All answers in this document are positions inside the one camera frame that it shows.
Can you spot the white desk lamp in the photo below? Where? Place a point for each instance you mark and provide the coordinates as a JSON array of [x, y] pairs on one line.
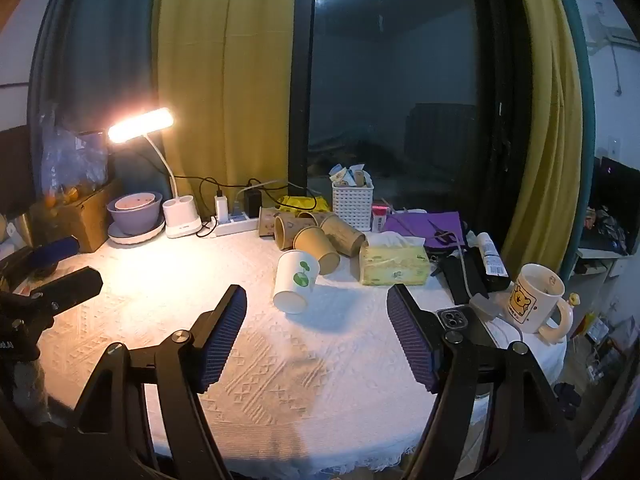
[[182, 217]]

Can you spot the cream bear print mug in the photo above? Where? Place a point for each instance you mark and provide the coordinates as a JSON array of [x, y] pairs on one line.
[[532, 300]]

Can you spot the black pouch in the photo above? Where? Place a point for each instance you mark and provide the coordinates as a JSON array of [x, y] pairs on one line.
[[457, 280]]

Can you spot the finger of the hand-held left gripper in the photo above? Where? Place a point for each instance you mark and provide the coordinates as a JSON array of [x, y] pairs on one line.
[[75, 284], [56, 251]]

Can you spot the small packets in basket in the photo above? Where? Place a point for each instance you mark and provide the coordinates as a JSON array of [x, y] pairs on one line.
[[350, 175]]

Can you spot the yellow plastic bag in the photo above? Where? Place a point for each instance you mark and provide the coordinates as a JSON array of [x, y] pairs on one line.
[[302, 204]]

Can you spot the yellow tissue pack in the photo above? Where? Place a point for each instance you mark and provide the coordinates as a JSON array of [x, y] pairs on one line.
[[392, 260]]

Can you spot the black scissors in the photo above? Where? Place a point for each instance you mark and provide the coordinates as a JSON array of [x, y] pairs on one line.
[[444, 236]]

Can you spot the white tube bottle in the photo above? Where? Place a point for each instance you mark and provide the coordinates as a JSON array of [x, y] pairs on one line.
[[491, 255]]

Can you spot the clear plastic bag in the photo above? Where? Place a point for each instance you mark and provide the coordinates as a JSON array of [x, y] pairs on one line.
[[75, 165]]

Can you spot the black window frame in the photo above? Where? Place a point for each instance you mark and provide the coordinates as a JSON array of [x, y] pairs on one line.
[[301, 70]]

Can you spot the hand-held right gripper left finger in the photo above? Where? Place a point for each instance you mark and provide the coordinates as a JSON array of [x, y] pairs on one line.
[[224, 341]]

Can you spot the smartphone with clear case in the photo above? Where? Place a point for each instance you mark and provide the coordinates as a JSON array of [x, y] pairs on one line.
[[462, 322]]

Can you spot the brown paper cup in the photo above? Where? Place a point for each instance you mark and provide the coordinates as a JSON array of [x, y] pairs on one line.
[[267, 222], [345, 234], [287, 232], [308, 218], [317, 250]]

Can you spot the black charger plug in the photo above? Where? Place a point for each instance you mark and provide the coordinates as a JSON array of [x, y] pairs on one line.
[[252, 202]]

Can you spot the cardboard box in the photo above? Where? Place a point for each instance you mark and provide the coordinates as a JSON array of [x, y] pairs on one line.
[[85, 220]]

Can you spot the white air conditioner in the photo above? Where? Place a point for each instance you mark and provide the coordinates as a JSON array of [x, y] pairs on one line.
[[612, 35]]

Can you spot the purple cloth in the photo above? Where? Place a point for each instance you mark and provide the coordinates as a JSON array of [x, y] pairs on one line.
[[415, 227]]

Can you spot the white embossed tablecloth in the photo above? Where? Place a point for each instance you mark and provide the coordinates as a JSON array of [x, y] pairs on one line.
[[165, 270]]

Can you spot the small red white box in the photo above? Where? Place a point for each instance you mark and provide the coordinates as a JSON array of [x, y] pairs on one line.
[[379, 217]]

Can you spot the white paper cup leaf print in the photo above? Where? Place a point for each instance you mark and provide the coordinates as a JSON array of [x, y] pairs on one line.
[[295, 280]]

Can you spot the yellow curtain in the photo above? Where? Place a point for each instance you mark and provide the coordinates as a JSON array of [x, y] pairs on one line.
[[545, 120], [225, 70]]

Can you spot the white power strip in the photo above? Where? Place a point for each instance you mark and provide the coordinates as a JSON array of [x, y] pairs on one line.
[[235, 225]]

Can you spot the pale round plate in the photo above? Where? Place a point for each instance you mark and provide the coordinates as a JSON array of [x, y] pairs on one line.
[[150, 235]]

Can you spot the white plastic basket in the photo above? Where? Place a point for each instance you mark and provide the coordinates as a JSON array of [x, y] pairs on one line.
[[352, 206]]

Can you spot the purple bowl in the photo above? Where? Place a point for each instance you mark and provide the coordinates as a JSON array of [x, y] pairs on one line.
[[132, 220]]

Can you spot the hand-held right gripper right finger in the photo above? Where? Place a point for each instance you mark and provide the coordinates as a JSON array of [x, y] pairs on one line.
[[411, 341]]

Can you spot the black monitor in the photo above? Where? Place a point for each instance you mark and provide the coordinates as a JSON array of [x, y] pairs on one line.
[[617, 195]]

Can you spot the white charger plug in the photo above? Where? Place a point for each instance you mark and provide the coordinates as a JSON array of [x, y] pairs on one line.
[[221, 205]]

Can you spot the grey power adapter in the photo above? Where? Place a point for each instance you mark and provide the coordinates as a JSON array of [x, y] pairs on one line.
[[485, 305]]

